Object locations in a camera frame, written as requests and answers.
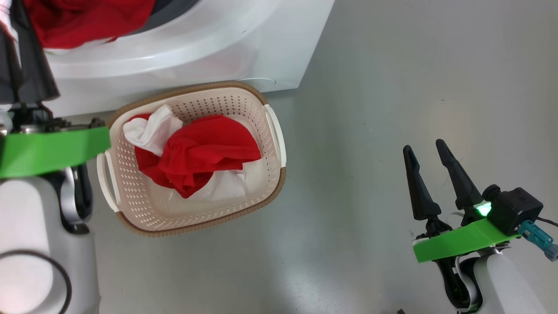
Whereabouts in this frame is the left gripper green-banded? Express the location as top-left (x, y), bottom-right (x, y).
top-left (0, 0), bottom-right (112, 179)

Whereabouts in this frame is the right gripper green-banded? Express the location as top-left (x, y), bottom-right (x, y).
top-left (403, 140), bottom-right (519, 263)

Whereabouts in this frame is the red and white garment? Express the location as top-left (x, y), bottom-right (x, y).
top-left (24, 0), bottom-right (156, 49)
top-left (123, 104), bottom-right (262, 201)

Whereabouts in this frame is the white front-load washing machine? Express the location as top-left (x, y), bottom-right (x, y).
top-left (0, 0), bottom-right (335, 118)

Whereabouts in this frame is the cream perforated laundry basket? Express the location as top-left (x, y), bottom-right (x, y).
top-left (97, 81), bottom-right (287, 238)

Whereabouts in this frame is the teal cable connector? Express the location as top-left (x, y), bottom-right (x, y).
top-left (518, 220), bottom-right (558, 262)

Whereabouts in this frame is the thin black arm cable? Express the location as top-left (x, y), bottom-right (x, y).
top-left (0, 250), bottom-right (73, 314)

